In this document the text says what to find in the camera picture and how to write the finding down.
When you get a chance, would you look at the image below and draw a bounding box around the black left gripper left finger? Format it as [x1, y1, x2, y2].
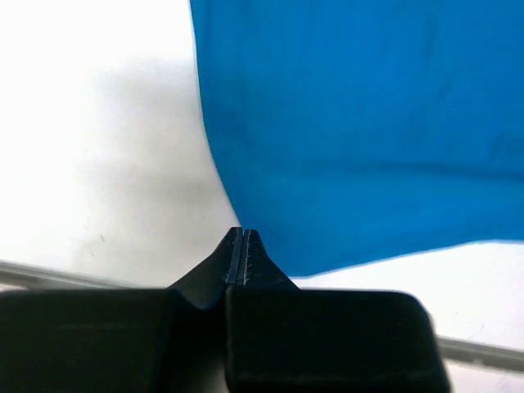
[1, 228, 242, 392]

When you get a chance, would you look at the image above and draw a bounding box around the blue t-shirt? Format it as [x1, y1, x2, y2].
[191, 1, 523, 276]

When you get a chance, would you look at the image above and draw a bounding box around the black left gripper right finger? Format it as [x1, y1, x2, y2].
[224, 230, 450, 392]

